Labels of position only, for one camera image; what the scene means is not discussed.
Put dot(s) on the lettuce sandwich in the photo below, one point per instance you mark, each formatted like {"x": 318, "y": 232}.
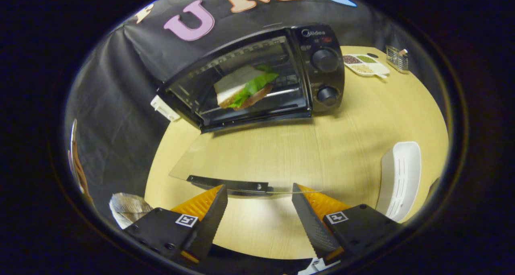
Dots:
{"x": 233, "y": 85}

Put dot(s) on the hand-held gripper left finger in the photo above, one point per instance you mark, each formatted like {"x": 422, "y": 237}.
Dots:
{"x": 211, "y": 222}

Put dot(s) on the crumpled silver foil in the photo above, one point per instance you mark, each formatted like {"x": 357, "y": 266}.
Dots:
{"x": 128, "y": 208}

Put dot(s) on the white pop-up toaster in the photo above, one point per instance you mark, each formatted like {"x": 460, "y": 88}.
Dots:
{"x": 165, "y": 108}

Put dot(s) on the white divided grain dish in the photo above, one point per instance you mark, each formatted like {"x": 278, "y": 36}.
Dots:
{"x": 364, "y": 67}

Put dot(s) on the white plastic tray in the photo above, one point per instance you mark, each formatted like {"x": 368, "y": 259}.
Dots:
{"x": 400, "y": 180}

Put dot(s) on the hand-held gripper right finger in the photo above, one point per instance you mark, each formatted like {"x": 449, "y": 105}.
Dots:
{"x": 312, "y": 222}

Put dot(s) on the black backdrop cloth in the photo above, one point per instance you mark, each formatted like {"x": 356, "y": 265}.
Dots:
{"x": 120, "y": 106}

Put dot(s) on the black toaster oven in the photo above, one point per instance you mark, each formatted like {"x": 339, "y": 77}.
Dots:
{"x": 318, "y": 81}

